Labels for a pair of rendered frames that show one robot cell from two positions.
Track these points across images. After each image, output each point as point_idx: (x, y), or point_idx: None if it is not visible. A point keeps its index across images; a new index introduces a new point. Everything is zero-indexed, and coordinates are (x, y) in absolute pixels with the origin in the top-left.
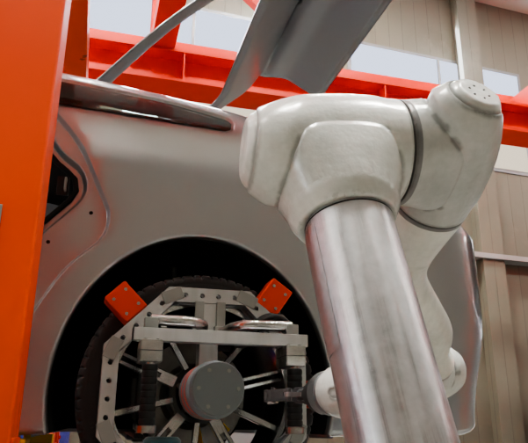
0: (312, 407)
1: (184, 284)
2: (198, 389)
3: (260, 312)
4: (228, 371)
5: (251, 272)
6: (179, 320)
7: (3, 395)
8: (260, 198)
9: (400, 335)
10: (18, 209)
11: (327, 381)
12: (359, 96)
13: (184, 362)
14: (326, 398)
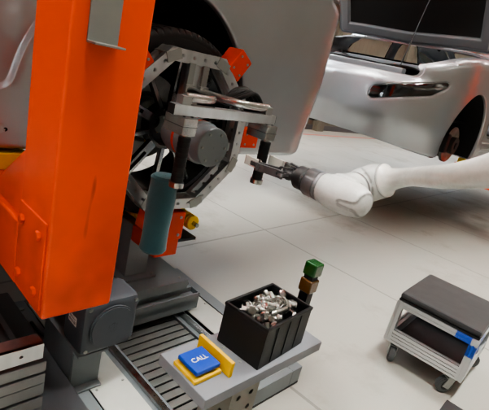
0: (302, 191)
1: (172, 37)
2: (202, 149)
3: (229, 77)
4: (221, 136)
5: (196, 14)
6: (206, 100)
7: (119, 188)
8: None
9: None
10: (137, 5)
11: (337, 193)
12: None
13: (160, 102)
14: (332, 202)
